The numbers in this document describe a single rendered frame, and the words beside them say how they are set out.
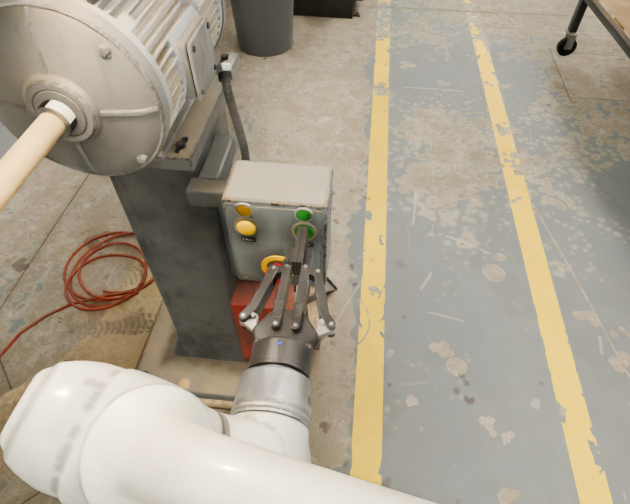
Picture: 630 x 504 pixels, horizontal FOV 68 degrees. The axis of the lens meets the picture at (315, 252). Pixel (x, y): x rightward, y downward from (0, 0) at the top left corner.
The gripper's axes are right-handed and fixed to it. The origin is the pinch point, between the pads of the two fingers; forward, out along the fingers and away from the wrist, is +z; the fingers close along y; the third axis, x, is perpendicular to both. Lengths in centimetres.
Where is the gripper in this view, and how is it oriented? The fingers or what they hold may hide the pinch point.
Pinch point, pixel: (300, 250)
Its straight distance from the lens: 68.6
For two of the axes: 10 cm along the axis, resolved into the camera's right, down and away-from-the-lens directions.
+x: 0.0, -6.5, -7.6
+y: 9.9, 0.9, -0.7
